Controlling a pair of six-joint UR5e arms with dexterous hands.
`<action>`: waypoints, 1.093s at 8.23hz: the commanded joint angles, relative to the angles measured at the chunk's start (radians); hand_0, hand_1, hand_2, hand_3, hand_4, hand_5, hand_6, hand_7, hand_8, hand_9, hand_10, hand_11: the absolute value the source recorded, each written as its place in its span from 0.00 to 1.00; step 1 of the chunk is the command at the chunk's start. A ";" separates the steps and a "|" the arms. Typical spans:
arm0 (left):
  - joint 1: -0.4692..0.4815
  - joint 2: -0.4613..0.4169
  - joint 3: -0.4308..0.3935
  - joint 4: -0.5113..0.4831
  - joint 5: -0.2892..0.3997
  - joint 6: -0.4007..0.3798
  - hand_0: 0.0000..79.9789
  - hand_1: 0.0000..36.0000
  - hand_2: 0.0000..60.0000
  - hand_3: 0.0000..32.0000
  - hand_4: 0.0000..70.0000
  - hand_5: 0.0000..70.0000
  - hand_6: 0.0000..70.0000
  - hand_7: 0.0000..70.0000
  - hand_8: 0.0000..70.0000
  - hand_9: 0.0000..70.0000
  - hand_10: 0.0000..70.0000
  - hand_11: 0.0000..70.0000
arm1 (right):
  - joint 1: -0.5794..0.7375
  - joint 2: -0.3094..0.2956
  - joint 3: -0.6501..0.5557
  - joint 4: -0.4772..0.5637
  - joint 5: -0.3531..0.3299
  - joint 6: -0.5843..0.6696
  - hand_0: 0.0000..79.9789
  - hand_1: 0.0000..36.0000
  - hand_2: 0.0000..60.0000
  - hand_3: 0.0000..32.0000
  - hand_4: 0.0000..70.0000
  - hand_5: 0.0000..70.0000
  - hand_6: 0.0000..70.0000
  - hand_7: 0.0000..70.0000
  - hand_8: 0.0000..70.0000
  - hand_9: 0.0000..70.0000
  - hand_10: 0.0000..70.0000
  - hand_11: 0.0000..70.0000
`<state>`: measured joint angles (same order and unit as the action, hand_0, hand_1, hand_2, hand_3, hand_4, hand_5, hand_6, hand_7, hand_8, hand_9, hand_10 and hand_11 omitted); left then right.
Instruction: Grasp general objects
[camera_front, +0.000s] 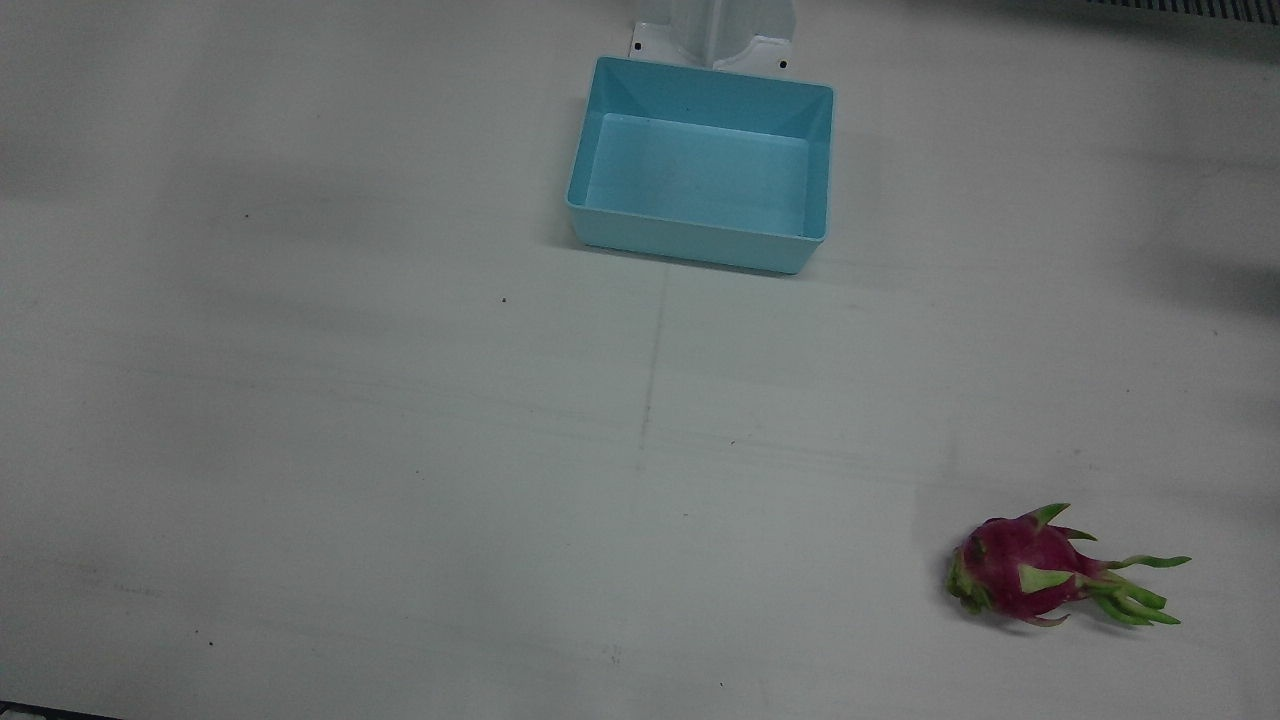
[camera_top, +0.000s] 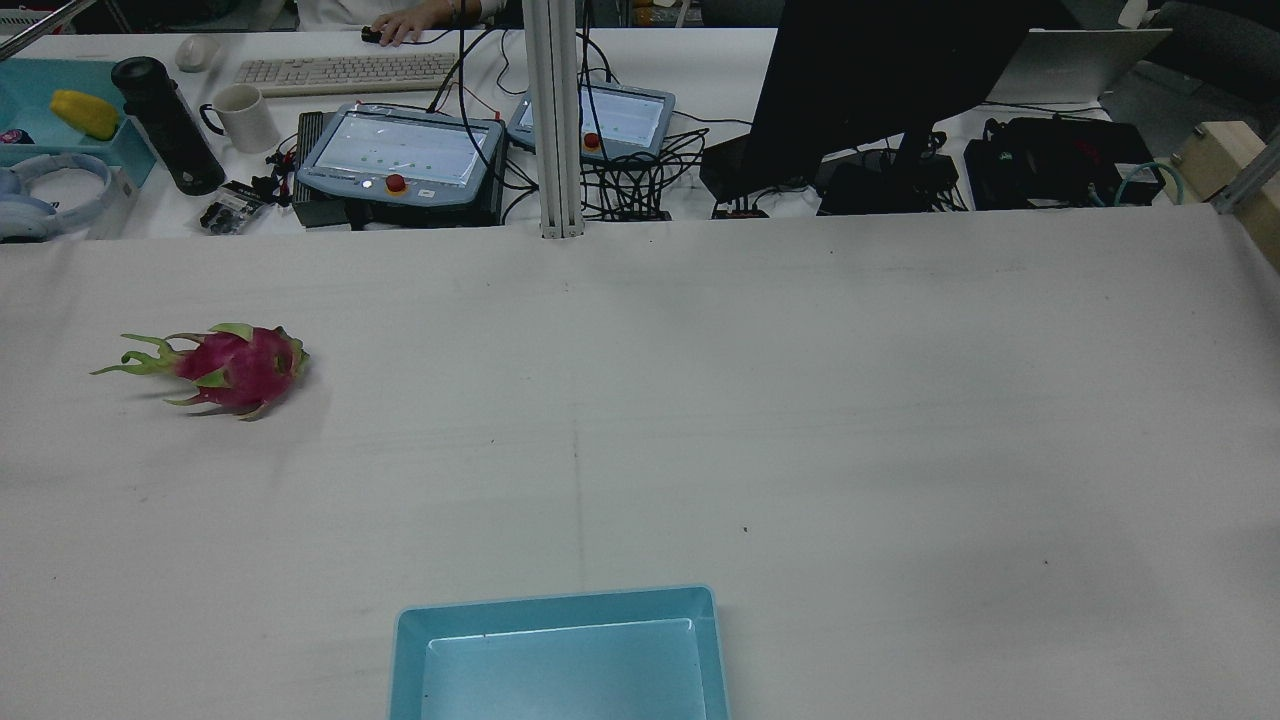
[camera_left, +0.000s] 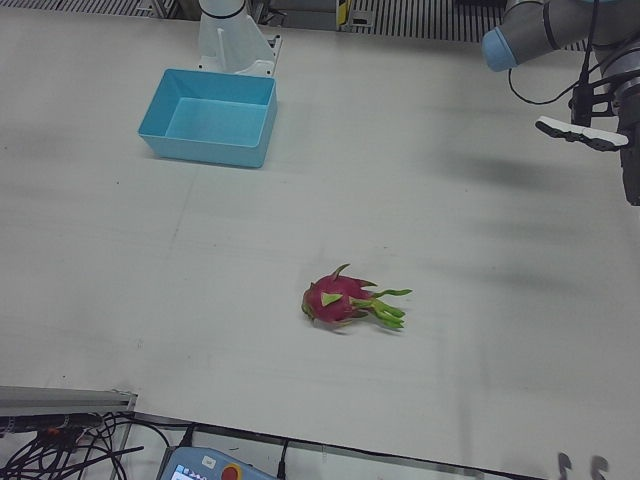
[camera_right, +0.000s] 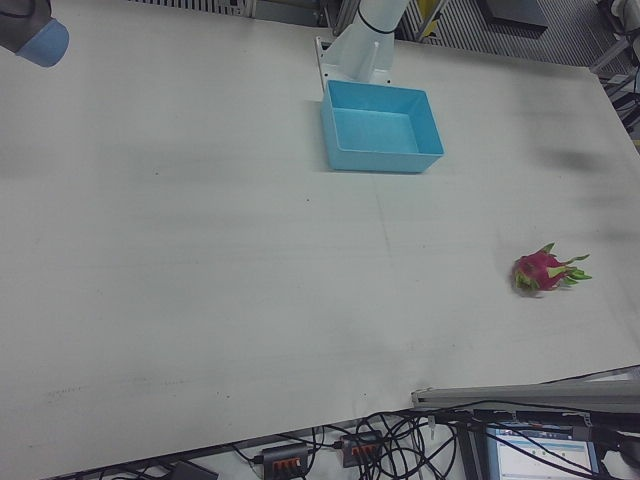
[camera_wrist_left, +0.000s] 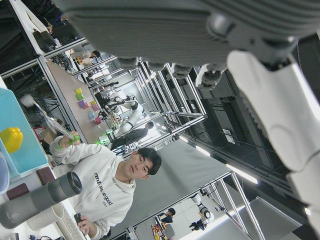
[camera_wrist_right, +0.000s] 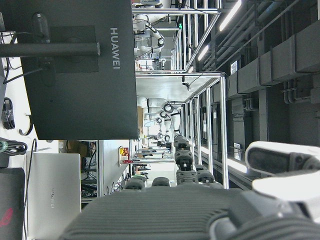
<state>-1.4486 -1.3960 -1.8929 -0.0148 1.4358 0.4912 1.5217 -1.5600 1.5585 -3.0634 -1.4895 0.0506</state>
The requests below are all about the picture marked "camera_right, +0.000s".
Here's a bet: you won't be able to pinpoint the pink dragon fruit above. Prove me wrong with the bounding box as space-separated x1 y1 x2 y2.
510 242 594 300

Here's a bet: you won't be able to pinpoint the light blue plastic bin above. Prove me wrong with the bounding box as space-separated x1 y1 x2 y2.
319 79 446 176

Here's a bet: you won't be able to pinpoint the black USB hub orange ports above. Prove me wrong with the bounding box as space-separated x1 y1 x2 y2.
253 441 315 477
333 428 390 470

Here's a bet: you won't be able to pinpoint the black power adapter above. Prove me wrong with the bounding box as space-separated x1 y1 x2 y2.
167 459 219 480

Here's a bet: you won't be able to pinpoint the black box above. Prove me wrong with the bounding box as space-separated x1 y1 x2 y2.
478 0 550 37

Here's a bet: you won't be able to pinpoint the laptop screen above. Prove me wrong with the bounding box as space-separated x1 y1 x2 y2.
485 421 602 480

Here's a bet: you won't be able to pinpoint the white conical robot pedestal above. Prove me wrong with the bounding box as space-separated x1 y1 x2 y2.
314 0 409 87

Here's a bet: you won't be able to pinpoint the black cable tangle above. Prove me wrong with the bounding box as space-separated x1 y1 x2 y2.
309 408 481 480

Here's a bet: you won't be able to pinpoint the aluminium profile rail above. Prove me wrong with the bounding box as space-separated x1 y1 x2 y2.
410 367 640 415

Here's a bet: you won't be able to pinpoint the aluminium frame post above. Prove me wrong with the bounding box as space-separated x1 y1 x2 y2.
592 35 640 77

